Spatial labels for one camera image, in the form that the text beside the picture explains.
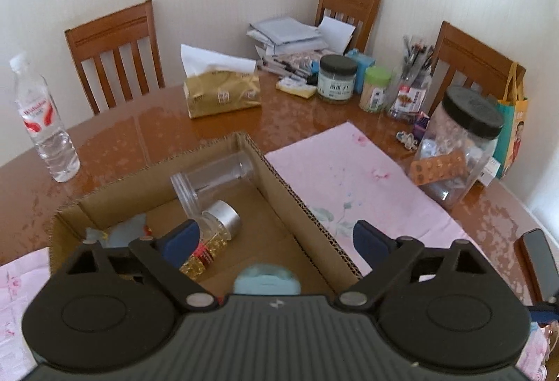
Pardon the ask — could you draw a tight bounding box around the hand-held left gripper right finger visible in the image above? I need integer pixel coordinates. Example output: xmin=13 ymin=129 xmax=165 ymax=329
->
xmin=334 ymin=219 xmax=501 ymax=314

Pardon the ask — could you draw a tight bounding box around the white paper sheet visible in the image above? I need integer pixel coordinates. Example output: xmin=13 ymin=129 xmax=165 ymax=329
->
xmin=319 ymin=16 xmax=356 ymax=54

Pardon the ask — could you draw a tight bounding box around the pink floral cloth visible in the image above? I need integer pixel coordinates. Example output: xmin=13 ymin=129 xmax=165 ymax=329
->
xmin=0 ymin=121 xmax=551 ymax=381

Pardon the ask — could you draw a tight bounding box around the wooden chair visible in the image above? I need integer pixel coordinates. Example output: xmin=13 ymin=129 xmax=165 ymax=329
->
xmin=426 ymin=21 xmax=527 ymax=120
xmin=314 ymin=0 xmax=382 ymax=54
xmin=65 ymin=0 xmax=167 ymax=116

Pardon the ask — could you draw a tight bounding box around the wooden chair back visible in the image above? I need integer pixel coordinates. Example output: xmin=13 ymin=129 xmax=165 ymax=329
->
xmin=65 ymin=0 xmax=167 ymax=116

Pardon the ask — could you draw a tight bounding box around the clear cup of pens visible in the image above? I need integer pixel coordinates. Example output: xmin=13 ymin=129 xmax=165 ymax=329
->
xmin=386 ymin=36 xmax=435 ymax=122

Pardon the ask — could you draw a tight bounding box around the brown cardboard box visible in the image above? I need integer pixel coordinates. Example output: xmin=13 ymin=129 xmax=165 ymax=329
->
xmin=48 ymin=131 xmax=363 ymax=307

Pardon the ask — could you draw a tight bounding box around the green yellow shopping bag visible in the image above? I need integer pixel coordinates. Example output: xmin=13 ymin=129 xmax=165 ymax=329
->
xmin=482 ymin=62 xmax=529 ymax=181

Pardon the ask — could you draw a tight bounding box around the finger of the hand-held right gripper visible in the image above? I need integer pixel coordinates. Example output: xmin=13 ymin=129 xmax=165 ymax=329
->
xmin=520 ymin=227 xmax=559 ymax=307
xmin=528 ymin=300 xmax=559 ymax=323

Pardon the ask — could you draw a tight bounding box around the jar with light green lid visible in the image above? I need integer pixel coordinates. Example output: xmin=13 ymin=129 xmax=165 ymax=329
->
xmin=359 ymin=67 xmax=392 ymax=113

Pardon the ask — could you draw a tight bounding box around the glass bottle with silver cap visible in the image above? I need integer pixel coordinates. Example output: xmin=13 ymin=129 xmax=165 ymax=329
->
xmin=179 ymin=200 xmax=243 ymax=279

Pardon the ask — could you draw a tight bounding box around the stack of books and papers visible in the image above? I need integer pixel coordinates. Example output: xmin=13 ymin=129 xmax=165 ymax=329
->
xmin=247 ymin=16 xmax=328 ymax=78

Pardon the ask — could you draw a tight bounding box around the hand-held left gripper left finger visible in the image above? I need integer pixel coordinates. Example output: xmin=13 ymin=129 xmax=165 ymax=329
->
xmin=57 ymin=219 xmax=217 ymax=314

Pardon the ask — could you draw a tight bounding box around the clear plastic jar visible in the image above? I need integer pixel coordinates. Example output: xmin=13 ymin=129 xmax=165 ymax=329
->
xmin=170 ymin=151 xmax=256 ymax=218

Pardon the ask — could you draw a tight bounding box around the light blue small box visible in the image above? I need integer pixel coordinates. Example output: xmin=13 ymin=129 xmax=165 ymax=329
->
xmin=345 ymin=49 xmax=376 ymax=94

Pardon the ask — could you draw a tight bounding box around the grey toy figure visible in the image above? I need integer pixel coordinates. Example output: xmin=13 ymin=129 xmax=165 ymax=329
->
xmin=83 ymin=214 xmax=149 ymax=248

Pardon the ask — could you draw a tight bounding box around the jar with dark green lid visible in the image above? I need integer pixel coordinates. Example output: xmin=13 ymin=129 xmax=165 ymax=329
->
xmin=317 ymin=55 xmax=359 ymax=104

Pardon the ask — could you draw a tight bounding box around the gold tissue pack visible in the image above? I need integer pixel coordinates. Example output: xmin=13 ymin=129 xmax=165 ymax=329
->
xmin=180 ymin=44 xmax=263 ymax=120

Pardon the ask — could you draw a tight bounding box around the small purple box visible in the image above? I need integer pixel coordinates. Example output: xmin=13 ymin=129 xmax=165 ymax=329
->
xmin=414 ymin=111 xmax=431 ymax=139

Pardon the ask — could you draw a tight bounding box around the orange pill blister pack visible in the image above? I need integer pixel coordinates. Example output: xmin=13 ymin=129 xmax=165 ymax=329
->
xmin=409 ymin=149 xmax=467 ymax=187

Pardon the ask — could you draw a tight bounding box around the large clear jar black lid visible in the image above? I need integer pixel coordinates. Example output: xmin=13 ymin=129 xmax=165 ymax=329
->
xmin=413 ymin=85 xmax=506 ymax=209

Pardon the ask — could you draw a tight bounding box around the clear plastic water bottle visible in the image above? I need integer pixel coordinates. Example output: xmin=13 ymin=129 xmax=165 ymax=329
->
xmin=9 ymin=51 xmax=81 ymax=183

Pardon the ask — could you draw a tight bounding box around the light blue round case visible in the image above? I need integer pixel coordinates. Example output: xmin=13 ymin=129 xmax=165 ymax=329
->
xmin=233 ymin=262 xmax=303 ymax=296

